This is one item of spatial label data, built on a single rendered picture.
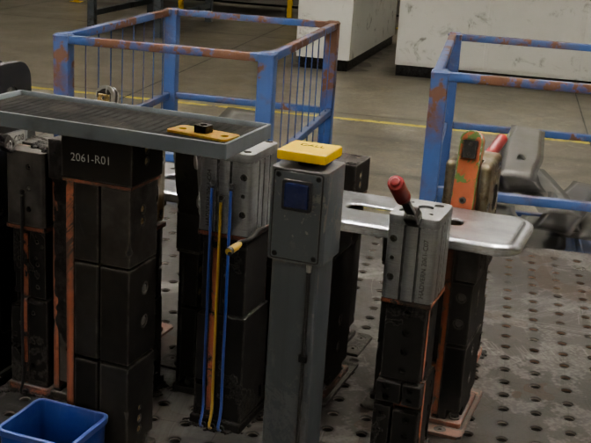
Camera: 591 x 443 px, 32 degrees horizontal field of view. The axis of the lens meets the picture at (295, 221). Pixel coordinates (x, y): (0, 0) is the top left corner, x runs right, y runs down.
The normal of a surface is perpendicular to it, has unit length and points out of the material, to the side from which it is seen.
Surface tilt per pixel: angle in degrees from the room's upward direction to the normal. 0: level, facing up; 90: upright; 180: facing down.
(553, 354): 0
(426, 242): 90
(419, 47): 90
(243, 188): 90
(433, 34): 90
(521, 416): 0
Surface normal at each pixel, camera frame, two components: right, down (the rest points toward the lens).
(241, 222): -0.36, 0.26
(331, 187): 0.93, 0.16
